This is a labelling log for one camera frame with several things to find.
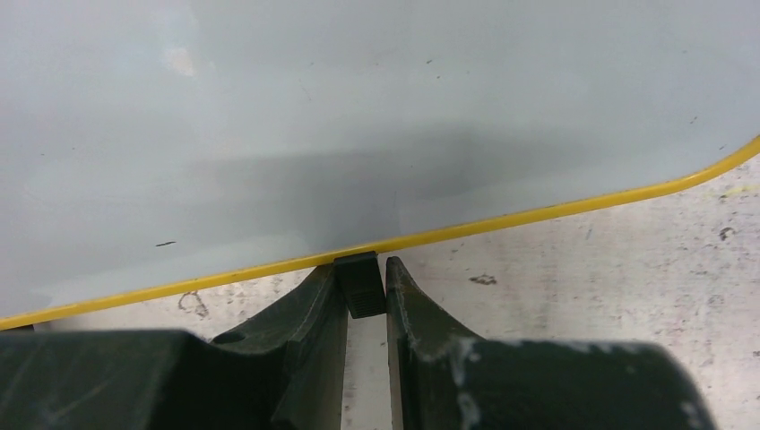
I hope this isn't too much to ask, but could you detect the black whiteboard clip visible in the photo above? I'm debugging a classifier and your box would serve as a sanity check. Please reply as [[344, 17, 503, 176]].
[[333, 251, 386, 319]]

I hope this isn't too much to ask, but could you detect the yellow framed whiteboard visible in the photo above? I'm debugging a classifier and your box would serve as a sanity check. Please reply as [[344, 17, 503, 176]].
[[1, 1, 759, 329]]

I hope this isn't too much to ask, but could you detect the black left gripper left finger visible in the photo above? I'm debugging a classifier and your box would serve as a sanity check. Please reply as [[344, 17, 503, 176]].
[[1, 265, 347, 429]]

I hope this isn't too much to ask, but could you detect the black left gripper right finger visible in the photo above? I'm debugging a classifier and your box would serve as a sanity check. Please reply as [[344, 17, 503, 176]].
[[386, 257, 716, 429]]

